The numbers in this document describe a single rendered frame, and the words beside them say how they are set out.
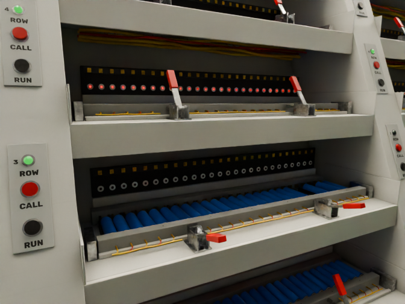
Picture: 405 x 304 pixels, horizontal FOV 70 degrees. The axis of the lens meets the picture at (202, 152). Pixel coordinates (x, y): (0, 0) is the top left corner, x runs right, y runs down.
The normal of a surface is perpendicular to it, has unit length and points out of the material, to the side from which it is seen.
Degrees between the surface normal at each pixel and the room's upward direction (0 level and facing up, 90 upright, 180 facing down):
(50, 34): 90
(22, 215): 90
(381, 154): 90
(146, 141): 111
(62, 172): 90
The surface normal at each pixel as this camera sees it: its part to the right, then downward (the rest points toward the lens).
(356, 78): -0.90, 0.07
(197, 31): 0.44, 0.16
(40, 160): 0.41, -0.21
